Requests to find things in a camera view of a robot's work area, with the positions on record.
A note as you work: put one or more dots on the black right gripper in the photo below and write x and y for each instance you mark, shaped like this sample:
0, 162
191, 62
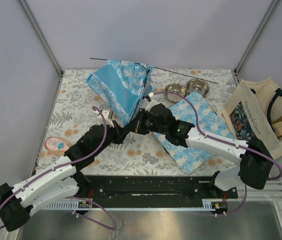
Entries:
139, 121

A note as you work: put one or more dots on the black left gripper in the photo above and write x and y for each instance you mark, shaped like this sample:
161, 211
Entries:
120, 134

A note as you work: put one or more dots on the blue snowman pet tent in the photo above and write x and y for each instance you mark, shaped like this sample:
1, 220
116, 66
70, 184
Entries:
122, 85

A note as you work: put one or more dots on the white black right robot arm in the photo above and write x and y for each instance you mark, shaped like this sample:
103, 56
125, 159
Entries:
252, 159

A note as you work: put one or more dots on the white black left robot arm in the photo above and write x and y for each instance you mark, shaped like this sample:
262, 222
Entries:
60, 180

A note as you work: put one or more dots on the left steel pet bowl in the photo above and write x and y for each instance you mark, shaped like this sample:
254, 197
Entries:
177, 88

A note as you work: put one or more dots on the steel pet bowl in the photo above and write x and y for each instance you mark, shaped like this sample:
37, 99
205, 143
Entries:
197, 85
177, 88

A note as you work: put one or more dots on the right steel pet bowl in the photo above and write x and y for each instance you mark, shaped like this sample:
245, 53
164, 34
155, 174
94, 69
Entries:
197, 85

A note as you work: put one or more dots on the blue snowman tent mat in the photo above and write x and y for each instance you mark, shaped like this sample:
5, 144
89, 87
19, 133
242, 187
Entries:
201, 132

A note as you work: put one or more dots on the pink pet toy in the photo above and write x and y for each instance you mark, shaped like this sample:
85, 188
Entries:
56, 144

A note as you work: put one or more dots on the floral white tablecloth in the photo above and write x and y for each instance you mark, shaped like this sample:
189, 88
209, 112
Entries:
139, 154

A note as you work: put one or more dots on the beige canvas tote bag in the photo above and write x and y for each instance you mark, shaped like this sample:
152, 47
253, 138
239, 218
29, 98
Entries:
251, 110

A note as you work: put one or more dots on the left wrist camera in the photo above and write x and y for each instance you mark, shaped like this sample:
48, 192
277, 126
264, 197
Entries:
104, 116

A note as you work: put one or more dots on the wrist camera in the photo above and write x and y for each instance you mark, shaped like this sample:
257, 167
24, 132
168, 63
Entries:
104, 116
150, 98

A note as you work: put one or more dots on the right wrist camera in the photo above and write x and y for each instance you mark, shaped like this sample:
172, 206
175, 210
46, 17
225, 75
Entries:
150, 98

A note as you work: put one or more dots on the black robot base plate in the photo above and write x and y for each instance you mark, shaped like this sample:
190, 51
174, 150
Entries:
95, 187

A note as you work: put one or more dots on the white slotted cable duct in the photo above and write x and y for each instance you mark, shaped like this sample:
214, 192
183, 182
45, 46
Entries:
135, 203

